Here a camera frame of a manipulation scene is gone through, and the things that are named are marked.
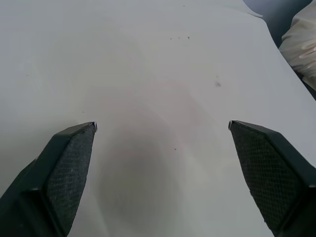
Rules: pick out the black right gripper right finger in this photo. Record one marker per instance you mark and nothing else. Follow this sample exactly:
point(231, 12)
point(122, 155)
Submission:
point(271, 177)

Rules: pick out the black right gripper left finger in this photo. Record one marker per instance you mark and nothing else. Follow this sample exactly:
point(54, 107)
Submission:
point(49, 185)

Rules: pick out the person in cream shirt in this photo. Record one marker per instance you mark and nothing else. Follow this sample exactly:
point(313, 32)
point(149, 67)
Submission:
point(301, 44)

